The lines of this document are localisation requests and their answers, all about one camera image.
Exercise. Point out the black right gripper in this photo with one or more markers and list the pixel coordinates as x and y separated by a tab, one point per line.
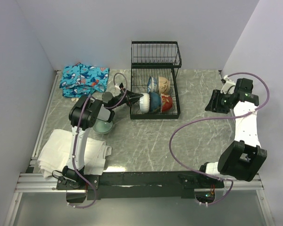
213	105

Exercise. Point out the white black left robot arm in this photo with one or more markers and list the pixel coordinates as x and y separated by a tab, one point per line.
83	117

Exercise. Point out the aluminium frame rail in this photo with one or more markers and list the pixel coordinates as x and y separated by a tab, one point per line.
33	182

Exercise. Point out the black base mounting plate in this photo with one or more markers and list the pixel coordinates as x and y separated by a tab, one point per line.
79	193

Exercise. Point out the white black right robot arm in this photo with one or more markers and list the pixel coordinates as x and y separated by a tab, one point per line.
244	156

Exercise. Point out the brown interior dark bowl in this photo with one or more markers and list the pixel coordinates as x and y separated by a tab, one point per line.
155	102

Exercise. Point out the blue white patterned bowl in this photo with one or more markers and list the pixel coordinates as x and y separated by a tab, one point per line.
152	85

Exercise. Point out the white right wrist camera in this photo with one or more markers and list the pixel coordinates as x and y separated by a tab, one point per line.
228	85

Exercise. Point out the blue shark print cloth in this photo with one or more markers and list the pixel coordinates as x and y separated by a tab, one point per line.
83	80

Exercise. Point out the pale green bowl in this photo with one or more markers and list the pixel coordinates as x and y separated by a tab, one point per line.
102	127

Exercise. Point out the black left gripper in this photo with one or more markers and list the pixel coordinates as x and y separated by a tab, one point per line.
130	97

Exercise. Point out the black wire dish rack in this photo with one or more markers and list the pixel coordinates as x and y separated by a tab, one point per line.
155	58

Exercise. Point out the cream bowl with brown outside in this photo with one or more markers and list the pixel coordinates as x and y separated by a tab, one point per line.
163	85

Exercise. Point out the white folded towel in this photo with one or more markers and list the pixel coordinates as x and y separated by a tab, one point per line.
55	153

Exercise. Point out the plain white bowl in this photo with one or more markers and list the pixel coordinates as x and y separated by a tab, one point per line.
144	103

